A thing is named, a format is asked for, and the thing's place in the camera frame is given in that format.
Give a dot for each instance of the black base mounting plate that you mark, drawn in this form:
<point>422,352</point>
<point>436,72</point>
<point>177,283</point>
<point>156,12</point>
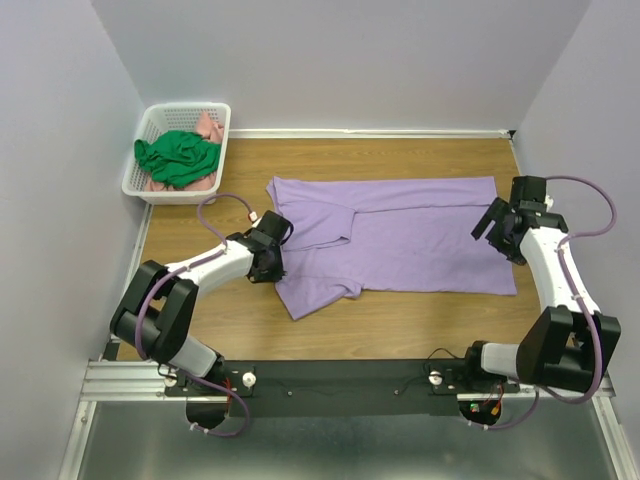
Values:
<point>271,405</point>

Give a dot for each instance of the aluminium extrusion rail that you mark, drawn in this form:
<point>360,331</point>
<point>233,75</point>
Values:
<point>139,381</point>

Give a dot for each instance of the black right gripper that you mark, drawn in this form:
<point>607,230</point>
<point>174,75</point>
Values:
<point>499,206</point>

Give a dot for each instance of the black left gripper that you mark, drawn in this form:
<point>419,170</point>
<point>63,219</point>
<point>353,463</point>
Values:
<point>275,275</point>

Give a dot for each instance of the green t shirt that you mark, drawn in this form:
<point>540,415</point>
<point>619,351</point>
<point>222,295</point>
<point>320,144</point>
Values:
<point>177,158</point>

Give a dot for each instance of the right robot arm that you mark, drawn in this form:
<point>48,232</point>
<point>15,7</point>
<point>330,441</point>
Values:
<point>568,348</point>

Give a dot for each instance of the purple t shirt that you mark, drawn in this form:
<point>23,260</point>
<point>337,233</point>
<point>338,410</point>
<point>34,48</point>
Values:
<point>411,235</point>

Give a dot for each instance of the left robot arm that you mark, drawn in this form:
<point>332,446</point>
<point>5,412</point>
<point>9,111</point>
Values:
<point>155,312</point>

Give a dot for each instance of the white perforated plastic basket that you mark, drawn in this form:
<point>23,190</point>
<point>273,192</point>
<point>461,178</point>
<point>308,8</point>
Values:
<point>179,116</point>

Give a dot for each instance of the pink t shirt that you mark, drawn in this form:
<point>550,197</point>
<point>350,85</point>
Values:
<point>209,130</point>

